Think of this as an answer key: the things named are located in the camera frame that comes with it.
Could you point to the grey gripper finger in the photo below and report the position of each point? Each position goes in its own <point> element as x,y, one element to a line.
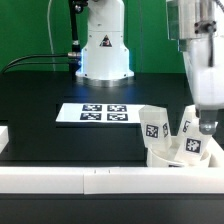
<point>207,121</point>

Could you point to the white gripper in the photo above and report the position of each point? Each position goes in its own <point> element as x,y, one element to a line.
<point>198,27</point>

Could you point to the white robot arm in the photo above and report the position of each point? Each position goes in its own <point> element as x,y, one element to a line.
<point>105,59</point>

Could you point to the white front fence bar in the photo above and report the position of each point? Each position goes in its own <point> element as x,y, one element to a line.
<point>54,180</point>

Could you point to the white marker sheet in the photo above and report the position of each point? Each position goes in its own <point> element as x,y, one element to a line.
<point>99,113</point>

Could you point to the white left fence bar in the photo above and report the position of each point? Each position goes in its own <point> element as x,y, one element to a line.
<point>4,137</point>

